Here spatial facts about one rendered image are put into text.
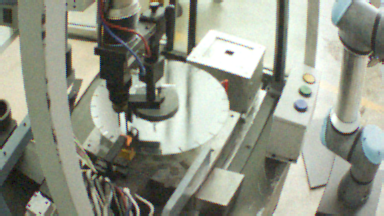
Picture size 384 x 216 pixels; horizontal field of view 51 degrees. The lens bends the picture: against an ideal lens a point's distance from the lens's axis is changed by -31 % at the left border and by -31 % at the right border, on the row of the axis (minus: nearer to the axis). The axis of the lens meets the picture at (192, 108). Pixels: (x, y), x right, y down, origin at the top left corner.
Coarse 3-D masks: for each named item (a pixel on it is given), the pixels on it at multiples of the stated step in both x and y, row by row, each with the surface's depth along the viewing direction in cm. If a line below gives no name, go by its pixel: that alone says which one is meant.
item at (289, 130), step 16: (304, 64) 154; (288, 80) 147; (320, 80) 149; (288, 96) 141; (288, 112) 136; (272, 128) 138; (288, 128) 136; (304, 128) 133; (272, 144) 141; (288, 144) 139; (288, 160) 143
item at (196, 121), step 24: (168, 72) 138; (192, 72) 138; (96, 96) 130; (192, 96) 131; (216, 96) 131; (96, 120) 123; (120, 120) 124; (144, 120) 124; (168, 120) 125; (192, 120) 125; (216, 120) 125; (144, 144) 118; (168, 144) 119; (192, 144) 119
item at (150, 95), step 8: (152, 88) 115; (136, 96) 118; (144, 96) 118; (152, 96) 117; (128, 104) 117; (136, 104) 118; (144, 104) 118; (152, 104) 118; (128, 112) 119; (136, 112) 121; (128, 120) 121
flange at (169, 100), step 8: (160, 96) 127; (168, 96) 129; (176, 96) 129; (160, 104) 127; (168, 104) 127; (176, 104) 127; (144, 112) 125; (152, 112) 125; (160, 112) 125; (168, 112) 125
